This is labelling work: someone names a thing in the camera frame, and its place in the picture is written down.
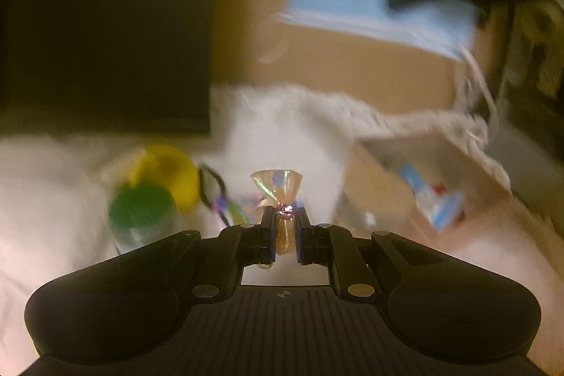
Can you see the pink cardboard box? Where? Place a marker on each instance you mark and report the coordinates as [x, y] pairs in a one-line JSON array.
[[374, 191]]

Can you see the large brown cardboard box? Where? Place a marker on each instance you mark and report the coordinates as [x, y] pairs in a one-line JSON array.
[[352, 10]]

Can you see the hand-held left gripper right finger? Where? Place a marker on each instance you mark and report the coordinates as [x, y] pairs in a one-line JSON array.
[[298, 244]]

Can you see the yellow plastic object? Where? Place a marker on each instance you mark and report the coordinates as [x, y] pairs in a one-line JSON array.
[[167, 173]]

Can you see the gold candy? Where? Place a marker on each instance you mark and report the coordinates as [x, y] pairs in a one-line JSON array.
[[277, 182]]

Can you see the printed tissue packet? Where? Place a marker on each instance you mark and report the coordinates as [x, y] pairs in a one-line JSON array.
[[429, 200]]

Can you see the green lid jar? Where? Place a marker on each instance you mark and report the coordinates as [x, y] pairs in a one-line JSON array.
[[141, 208]]

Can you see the black monitor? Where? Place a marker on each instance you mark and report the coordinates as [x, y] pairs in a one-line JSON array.
[[110, 50]]

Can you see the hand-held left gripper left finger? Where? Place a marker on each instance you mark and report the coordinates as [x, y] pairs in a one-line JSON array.
[[271, 244]]

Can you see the white fringed tablecloth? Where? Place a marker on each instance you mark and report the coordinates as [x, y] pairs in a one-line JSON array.
[[286, 129]]

